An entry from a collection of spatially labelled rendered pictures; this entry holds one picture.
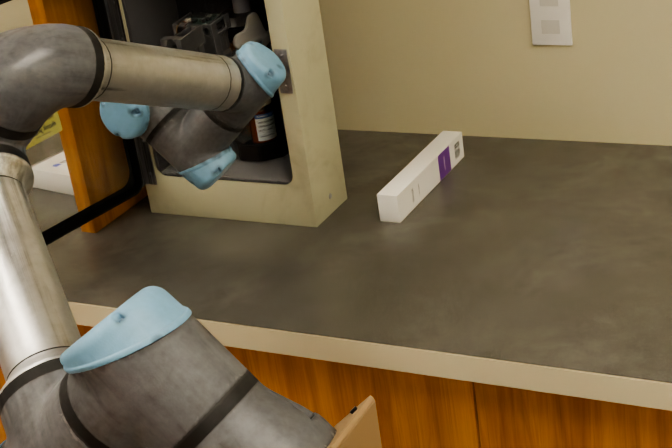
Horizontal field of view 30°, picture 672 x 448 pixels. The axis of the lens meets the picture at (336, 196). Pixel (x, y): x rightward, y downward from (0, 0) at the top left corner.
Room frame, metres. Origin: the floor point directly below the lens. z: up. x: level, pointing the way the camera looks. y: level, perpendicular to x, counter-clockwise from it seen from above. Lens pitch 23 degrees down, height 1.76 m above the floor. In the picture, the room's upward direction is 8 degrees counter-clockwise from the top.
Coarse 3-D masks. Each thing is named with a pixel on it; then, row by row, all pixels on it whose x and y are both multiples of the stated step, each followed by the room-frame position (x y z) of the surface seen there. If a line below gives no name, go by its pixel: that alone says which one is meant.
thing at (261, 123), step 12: (264, 24) 1.92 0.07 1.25; (228, 36) 1.91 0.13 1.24; (276, 96) 1.93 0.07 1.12; (264, 108) 1.91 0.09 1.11; (276, 108) 1.92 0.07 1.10; (252, 120) 1.91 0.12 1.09; (264, 120) 1.91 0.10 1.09; (276, 120) 1.92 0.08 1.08; (252, 132) 1.91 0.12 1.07; (264, 132) 1.91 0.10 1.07; (276, 132) 1.92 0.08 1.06
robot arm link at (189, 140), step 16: (176, 112) 1.66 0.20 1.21; (192, 112) 1.65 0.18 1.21; (160, 128) 1.65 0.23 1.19; (176, 128) 1.65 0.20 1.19; (192, 128) 1.63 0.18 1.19; (208, 128) 1.62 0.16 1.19; (160, 144) 1.65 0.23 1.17; (176, 144) 1.64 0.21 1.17; (192, 144) 1.63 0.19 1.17; (208, 144) 1.63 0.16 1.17; (224, 144) 1.64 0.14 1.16; (176, 160) 1.64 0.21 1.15; (192, 160) 1.63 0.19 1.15; (208, 160) 1.63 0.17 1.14; (224, 160) 1.63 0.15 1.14; (192, 176) 1.63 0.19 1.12; (208, 176) 1.62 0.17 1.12
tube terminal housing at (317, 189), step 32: (288, 0) 1.81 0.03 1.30; (288, 32) 1.80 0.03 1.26; (320, 32) 1.88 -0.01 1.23; (320, 64) 1.87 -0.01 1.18; (288, 96) 1.80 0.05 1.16; (320, 96) 1.86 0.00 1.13; (288, 128) 1.81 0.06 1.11; (320, 128) 1.85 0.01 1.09; (320, 160) 1.83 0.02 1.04; (160, 192) 1.94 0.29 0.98; (192, 192) 1.91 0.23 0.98; (224, 192) 1.88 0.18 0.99; (256, 192) 1.85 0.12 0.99; (288, 192) 1.82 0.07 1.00; (320, 192) 1.82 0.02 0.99; (288, 224) 1.82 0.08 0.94
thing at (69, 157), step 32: (32, 0) 1.83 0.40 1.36; (64, 0) 1.88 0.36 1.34; (0, 32) 1.78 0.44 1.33; (96, 32) 1.91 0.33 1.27; (64, 128) 1.84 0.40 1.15; (96, 128) 1.88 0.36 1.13; (32, 160) 1.78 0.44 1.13; (64, 160) 1.82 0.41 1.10; (96, 160) 1.87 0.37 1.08; (32, 192) 1.77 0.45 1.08; (64, 192) 1.81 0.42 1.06; (96, 192) 1.86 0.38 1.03
